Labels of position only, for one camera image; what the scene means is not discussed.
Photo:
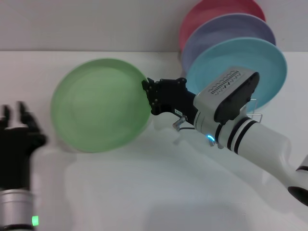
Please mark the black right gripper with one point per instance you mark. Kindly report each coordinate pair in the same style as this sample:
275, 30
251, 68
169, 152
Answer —
173, 98

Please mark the purple plate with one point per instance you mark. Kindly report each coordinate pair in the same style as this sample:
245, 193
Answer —
216, 36

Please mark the red plate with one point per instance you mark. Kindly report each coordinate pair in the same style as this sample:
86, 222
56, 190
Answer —
204, 14

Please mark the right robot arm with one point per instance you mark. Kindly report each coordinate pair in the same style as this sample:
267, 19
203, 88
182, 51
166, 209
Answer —
262, 144

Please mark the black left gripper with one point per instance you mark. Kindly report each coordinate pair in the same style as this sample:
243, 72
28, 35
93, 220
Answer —
16, 154

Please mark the green plate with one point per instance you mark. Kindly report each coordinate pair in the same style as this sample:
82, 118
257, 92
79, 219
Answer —
101, 106

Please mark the light blue plate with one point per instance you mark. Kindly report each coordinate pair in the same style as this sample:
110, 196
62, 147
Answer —
272, 60

